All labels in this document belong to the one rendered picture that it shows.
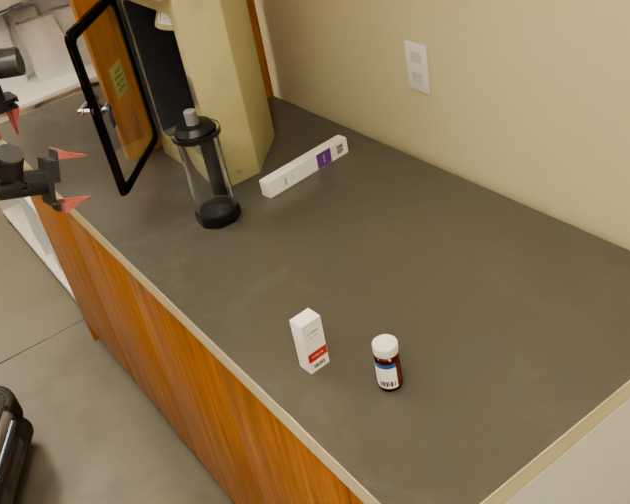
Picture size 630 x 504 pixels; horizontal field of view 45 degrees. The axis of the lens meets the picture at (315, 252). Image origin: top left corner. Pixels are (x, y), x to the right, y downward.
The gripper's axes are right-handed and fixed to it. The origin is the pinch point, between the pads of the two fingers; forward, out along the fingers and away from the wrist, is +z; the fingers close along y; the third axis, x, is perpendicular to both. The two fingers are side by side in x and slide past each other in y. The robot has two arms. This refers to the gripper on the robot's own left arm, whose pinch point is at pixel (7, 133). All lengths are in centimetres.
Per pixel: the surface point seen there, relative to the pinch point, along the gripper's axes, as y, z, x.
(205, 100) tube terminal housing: 32, -8, -49
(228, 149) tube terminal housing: 35, 5, -49
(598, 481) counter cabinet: 30, 32, -153
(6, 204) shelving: 27, 101, 176
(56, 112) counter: 27, 16, 43
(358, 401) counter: 6, 15, -125
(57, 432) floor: -19, 111, 17
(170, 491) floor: -4, 110, -35
